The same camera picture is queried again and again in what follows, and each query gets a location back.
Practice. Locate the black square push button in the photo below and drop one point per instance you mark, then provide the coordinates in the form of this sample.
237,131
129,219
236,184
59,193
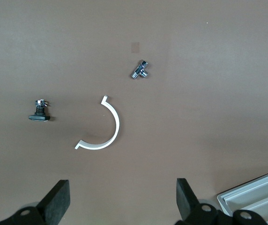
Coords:
39,116

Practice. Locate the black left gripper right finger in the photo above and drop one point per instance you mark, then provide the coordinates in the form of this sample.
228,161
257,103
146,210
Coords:
186,199

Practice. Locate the small green metal component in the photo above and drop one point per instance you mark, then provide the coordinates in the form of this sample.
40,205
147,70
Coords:
137,70

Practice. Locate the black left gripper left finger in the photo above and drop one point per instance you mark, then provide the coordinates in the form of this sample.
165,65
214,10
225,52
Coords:
54,201

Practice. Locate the white drawer cabinet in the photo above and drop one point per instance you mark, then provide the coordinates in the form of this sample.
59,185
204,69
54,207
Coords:
260,197

